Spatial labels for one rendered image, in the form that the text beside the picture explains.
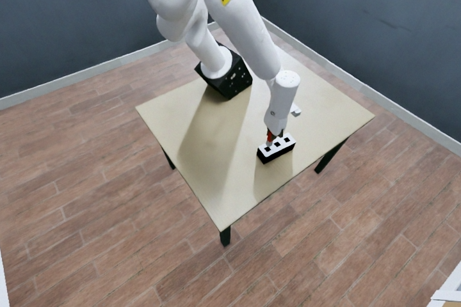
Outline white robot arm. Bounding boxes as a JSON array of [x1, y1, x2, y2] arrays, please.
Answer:
[[147, 0, 302, 118]]

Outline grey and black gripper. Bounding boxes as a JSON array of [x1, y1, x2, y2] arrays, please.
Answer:
[[264, 108, 288, 140]]

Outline red and grey pin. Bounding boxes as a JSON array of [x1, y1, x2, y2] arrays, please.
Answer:
[[266, 131, 273, 147]]

